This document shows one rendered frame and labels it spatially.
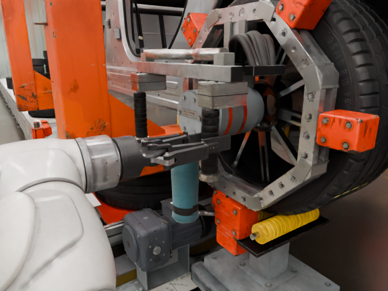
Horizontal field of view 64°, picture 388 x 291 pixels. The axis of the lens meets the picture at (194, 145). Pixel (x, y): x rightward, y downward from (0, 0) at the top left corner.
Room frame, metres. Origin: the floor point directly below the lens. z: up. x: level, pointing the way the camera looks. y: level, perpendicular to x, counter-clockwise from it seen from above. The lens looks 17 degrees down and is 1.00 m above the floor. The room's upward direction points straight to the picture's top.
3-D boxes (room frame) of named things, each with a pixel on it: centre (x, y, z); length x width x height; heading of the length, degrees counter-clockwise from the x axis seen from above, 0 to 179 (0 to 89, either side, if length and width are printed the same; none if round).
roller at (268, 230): (0.83, -0.28, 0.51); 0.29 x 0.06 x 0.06; 124
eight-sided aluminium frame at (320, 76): (0.88, -0.13, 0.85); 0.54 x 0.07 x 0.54; 34
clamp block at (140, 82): (0.90, 0.13, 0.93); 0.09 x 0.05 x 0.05; 124
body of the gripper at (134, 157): (0.52, 0.10, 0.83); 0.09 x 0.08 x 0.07; 124
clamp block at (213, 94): (0.62, -0.06, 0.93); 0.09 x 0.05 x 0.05; 124
